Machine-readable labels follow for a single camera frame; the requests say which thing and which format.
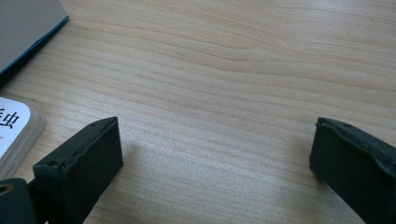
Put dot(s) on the white caterpillar board book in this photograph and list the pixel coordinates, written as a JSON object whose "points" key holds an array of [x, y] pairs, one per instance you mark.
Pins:
{"points": [[12, 124]]}

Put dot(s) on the thick blue book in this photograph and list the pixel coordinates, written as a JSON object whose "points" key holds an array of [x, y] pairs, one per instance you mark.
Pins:
{"points": [[25, 25]]}

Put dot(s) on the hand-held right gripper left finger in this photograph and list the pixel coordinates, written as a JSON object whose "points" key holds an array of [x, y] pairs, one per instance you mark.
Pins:
{"points": [[81, 168]]}

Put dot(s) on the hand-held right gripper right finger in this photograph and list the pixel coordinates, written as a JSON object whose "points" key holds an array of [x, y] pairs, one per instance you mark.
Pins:
{"points": [[355, 174]]}

